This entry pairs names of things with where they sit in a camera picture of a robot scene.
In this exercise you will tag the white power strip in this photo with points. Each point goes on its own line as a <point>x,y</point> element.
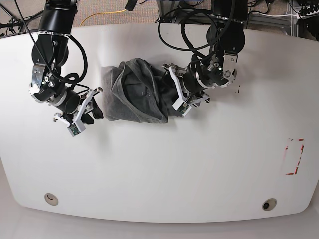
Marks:
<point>305,13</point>

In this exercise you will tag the right table cable grommet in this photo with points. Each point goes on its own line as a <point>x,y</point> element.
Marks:
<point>269,204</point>

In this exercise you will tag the table cable grommet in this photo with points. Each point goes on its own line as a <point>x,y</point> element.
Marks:
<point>51,199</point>
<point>269,204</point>

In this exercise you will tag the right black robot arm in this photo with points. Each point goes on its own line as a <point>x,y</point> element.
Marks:
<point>50,52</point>

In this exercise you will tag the aluminium frame stand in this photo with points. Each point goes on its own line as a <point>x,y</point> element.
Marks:
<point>245,10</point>

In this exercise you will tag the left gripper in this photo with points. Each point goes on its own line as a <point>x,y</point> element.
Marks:
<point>192,90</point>

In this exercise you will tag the red tape rectangle marking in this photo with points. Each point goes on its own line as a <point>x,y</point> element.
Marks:
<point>292,155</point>

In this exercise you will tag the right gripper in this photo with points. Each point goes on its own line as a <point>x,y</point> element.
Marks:
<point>68,101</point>

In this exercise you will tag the grey T-shirt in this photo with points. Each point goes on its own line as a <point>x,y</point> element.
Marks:
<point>139,92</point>

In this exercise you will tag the left table cable grommet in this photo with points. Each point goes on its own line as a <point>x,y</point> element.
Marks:
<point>51,199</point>

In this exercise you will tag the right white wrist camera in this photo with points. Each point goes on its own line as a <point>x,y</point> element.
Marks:
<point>77,126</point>

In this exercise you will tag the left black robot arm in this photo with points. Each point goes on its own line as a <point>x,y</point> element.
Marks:
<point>212,65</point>

